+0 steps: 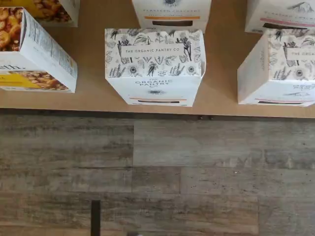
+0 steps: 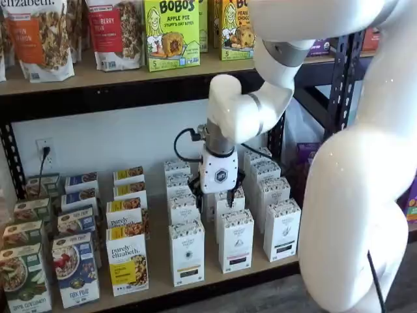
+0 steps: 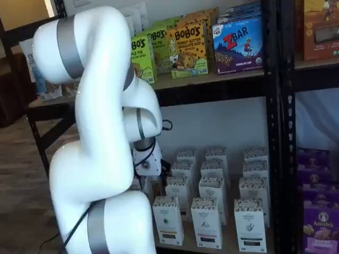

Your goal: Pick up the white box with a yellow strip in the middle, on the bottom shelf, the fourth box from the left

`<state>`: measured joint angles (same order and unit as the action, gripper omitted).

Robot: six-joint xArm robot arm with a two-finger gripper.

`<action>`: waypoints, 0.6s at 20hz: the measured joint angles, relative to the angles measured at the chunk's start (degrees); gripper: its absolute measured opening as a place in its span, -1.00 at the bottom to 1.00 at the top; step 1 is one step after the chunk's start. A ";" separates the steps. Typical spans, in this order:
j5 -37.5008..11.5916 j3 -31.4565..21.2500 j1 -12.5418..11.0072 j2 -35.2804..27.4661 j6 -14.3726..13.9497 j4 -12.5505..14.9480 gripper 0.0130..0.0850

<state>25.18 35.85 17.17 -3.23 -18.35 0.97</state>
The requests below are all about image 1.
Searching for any white floral box yellow strip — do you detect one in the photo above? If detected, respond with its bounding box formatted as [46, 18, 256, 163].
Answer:
[104, 28, 206, 108]
[131, 0, 212, 34]

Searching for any black floor tape strip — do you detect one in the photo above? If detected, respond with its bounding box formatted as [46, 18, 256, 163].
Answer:
[91, 200, 101, 236]

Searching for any black metal shelf rack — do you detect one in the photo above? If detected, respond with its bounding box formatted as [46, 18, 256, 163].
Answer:
[0, 107, 315, 123]

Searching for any tan bottom shelf board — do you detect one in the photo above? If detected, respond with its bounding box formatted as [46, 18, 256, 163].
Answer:
[0, 0, 315, 118]

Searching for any purely elizabeth yellow granola box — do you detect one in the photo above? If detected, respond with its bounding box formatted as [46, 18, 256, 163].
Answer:
[0, 6, 78, 93]
[29, 0, 81, 28]

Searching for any white floral box pink strip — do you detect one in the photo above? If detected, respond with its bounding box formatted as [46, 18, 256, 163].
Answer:
[244, 0, 315, 34]
[237, 28, 315, 108]

